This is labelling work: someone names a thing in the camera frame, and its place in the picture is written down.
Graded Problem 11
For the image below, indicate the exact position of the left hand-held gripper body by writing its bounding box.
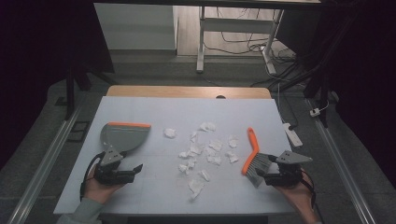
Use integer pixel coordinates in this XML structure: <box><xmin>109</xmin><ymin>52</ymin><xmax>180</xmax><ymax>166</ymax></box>
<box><xmin>92</xmin><ymin>144</ymin><xmax>136</xmax><ymax>187</ymax></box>

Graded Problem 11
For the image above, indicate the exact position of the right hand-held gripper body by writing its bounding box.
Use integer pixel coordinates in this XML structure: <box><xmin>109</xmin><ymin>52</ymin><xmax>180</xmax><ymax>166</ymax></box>
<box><xmin>275</xmin><ymin>149</ymin><xmax>314</xmax><ymax>189</ymax></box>

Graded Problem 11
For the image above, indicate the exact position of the grey dustpan with orange edge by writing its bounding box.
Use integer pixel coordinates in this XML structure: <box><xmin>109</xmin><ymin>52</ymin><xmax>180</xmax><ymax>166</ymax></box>
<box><xmin>100</xmin><ymin>121</ymin><xmax>152</xmax><ymax>157</ymax></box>

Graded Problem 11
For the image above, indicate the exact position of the orange brush with grey bristles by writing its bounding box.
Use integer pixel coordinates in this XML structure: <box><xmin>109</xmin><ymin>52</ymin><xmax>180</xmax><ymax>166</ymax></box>
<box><xmin>241</xmin><ymin>126</ymin><xmax>274</xmax><ymax>189</ymax></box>

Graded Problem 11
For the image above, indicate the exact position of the heap of white paper scraps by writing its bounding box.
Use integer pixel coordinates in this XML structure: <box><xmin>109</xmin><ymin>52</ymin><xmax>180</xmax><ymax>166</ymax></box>
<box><xmin>163</xmin><ymin>121</ymin><xmax>240</xmax><ymax>201</ymax></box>

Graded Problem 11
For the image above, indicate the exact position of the person's right hand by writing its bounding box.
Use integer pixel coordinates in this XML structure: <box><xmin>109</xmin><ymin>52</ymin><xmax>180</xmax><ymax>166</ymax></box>
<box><xmin>275</xmin><ymin>181</ymin><xmax>318</xmax><ymax>219</ymax></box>

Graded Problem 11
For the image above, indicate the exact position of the person's left hand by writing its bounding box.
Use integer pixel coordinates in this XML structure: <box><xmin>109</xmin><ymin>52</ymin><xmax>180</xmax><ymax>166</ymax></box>
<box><xmin>83</xmin><ymin>174</ymin><xmax>124</xmax><ymax>205</ymax></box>

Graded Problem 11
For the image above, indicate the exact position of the white power strip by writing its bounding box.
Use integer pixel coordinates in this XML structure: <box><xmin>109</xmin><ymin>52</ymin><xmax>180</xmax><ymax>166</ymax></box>
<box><xmin>282</xmin><ymin>122</ymin><xmax>304</xmax><ymax>148</ymax></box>

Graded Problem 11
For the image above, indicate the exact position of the pale grey board mat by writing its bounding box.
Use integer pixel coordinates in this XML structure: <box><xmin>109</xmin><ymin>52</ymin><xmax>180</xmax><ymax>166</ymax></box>
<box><xmin>53</xmin><ymin>95</ymin><xmax>296</xmax><ymax>217</ymax></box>

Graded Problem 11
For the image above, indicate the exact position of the black metal stand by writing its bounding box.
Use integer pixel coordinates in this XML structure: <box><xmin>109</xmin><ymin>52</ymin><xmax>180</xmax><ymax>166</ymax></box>
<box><xmin>63</xmin><ymin>46</ymin><xmax>120</xmax><ymax>121</ymax></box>
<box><xmin>270</xmin><ymin>46</ymin><xmax>344</xmax><ymax>129</ymax></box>

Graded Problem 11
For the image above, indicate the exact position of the wooden table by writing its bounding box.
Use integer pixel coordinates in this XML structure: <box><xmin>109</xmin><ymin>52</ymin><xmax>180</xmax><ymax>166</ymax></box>
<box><xmin>106</xmin><ymin>85</ymin><xmax>273</xmax><ymax>100</ymax></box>

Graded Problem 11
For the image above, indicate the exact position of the dark curtain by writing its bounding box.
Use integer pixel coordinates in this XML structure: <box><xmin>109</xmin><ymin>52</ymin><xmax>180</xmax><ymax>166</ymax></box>
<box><xmin>0</xmin><ymin>0</ymin><xmax>115</xmax><ymax>171</ymax></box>
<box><xmin>276</xmin><ymin>0</ymin><xmax>396</xmax><ymax>189</ymax></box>

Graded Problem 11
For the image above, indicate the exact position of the grey cabinet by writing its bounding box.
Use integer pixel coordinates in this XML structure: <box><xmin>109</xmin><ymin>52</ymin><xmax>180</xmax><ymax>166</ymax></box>
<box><xmin>93</xmin><ymin>3</ymin><xmax>178</xmax><ymax>51</ymax></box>

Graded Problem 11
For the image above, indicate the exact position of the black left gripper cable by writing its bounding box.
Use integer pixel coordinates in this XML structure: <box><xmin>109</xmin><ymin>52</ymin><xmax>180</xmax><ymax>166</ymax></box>
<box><xmin>79</xmin><ymin>150</ymin><xmax>107</xmax><ymax>201</ymax></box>

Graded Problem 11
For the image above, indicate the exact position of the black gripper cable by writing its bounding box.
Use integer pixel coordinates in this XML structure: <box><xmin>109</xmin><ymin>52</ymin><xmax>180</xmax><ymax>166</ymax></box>
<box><xmin>299</xmin><ymin>168</ymin><xmax>325</xmax><ymax>224</ymax></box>
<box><xmin>79</xmin><ymin>150</ymin><xmax>107</xmax><ymax>201</ymax></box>

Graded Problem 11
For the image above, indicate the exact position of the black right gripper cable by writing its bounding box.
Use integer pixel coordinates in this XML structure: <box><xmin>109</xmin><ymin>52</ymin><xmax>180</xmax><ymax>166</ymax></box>
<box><xmin>299</xmin><ymin>168</ymin><xmax>325</xmax><ymax>224</ymax></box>

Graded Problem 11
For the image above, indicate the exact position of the black rectangular floor frame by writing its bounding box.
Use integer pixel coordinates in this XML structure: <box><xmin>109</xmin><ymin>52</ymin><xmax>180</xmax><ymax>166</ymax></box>
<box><xmin>67</xmin><ymin>119</ymin><xmax>91</xmax><ymax>144</ymax></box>

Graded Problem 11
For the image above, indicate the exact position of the aluminium floor rail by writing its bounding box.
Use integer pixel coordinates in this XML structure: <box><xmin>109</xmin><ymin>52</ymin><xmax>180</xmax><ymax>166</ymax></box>
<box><xmin>305</xmin><ymin>98</ymin><xmax>377</xmax><ymax>224</ymax></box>
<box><xmin>7</xmin><ymin>104</ymin><xmax>84</xmax><ymax>224</ymax></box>

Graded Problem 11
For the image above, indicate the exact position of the tangle of black floor cables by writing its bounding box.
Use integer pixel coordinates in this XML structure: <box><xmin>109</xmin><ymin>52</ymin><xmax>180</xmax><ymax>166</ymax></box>
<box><xmin>204</xmin><ymin>7</ymin><xmax>300</xmax><ymax>90</ymax></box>

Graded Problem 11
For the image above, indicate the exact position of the white metal desk frame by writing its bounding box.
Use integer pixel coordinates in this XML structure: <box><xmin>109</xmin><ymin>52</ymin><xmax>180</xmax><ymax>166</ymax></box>
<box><xmin>195</xmin><ymin>5</ymin><xmax>285</xmax><ymax>76</ymax></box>

